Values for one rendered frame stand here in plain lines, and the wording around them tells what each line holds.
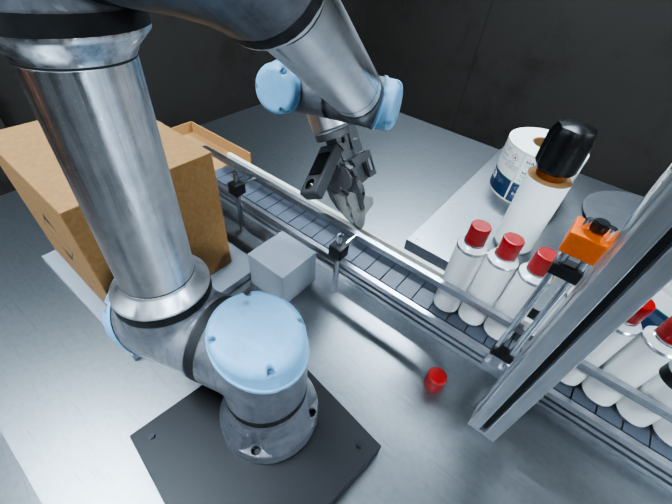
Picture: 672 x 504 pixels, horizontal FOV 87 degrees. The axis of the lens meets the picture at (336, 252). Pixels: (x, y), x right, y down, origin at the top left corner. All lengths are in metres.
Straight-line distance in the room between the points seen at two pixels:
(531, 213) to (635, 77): 2.24
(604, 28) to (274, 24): 2.85
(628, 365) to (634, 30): 2.53
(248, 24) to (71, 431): 0.63
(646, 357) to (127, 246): 0.67
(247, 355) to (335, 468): 0.25
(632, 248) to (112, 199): 0.45
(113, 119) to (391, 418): 0.56
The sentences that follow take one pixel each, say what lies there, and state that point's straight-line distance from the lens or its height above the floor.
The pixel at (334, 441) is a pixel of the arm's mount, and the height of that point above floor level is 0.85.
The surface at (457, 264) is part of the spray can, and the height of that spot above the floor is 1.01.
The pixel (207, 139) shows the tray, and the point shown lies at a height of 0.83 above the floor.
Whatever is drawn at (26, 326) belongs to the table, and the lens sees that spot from 0.89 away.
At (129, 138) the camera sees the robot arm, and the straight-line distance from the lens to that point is 0.35.
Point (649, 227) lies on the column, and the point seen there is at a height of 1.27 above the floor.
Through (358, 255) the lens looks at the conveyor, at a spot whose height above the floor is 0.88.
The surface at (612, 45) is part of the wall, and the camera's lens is 3.05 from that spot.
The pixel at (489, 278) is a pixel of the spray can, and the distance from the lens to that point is 0.65.
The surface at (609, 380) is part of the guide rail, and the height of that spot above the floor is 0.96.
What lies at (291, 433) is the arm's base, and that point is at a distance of 0.56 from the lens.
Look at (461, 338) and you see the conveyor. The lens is 0.72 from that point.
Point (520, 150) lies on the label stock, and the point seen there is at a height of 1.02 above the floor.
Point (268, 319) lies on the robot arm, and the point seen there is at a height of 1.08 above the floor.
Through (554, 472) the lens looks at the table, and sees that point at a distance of 0.74.
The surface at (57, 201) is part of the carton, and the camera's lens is 0.62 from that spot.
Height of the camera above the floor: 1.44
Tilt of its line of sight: 44 degrees down
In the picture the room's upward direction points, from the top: 6 degrees clockwise
